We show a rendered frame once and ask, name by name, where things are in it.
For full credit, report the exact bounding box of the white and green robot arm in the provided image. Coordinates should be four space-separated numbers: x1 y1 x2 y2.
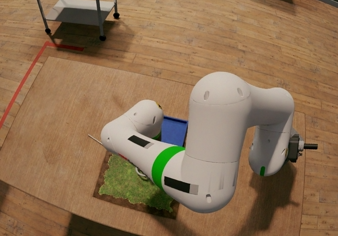
101 72 318 213

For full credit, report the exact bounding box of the blue tray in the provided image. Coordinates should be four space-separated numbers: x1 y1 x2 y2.
161 115 188 147

